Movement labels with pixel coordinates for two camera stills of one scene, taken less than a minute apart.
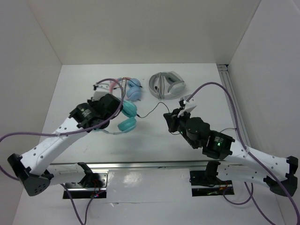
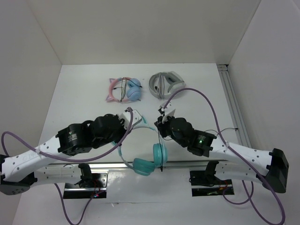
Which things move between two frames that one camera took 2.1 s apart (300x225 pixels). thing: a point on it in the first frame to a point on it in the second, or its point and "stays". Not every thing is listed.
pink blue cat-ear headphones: (133, 92) stays
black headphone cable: (152, 110) to (161, 154)
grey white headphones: (168, 85) stays
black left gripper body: (92, 103) to (116, 138)
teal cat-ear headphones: (129, 110) to (143, 166)
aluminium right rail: (227, 81) stays
